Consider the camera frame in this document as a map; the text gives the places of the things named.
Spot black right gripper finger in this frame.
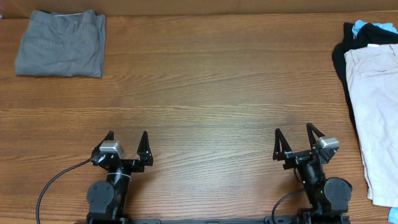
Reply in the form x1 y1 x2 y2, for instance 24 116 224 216
306 123 325 149
273 128 293 161

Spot black garment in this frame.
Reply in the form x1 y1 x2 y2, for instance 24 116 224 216
331 22 397 130

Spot folded grey shorts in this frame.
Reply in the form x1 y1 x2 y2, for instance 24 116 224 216
15 9 106 78

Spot beige khaki shorts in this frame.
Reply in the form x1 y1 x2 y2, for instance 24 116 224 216
345 44 397 207

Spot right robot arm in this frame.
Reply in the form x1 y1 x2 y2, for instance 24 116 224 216
271 123 353 224

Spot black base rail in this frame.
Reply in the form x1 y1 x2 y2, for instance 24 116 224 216
74 215 351 224

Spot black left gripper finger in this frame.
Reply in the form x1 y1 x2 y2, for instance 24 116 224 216
137 131 154 166
98 131 114 147

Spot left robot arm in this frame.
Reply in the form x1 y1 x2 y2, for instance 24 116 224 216
86 131 154 223

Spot light blue garment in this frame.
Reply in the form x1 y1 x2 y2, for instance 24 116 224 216
352 20 397 38

